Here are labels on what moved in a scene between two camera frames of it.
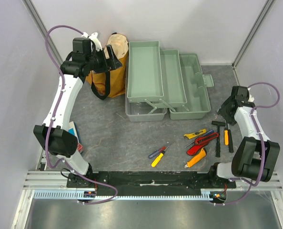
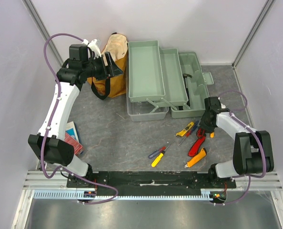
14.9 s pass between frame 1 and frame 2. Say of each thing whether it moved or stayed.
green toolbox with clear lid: stayed
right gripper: moved
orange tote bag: stayed
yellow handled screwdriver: stayed
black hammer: moved
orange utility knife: stayed
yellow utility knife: moved
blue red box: stayed
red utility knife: moved
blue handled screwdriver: stayed
